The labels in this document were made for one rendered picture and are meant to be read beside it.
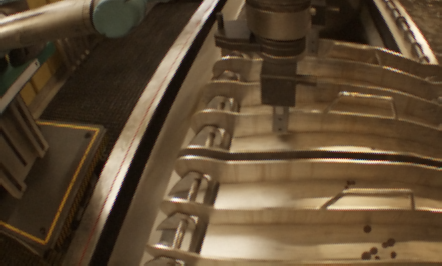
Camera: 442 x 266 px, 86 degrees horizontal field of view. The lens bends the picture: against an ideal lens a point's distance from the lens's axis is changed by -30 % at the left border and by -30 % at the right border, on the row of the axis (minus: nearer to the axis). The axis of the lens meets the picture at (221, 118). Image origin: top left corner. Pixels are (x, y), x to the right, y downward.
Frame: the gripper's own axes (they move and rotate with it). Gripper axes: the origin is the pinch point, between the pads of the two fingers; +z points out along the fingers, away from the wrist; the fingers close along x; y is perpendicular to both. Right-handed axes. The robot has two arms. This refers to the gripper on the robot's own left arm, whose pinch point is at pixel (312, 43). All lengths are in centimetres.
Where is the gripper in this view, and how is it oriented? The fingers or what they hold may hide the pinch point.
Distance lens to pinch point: 74.1
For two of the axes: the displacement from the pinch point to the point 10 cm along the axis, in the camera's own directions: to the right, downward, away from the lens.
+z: 1.0, 7.2, 6.9
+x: 2.2, -6.9, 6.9
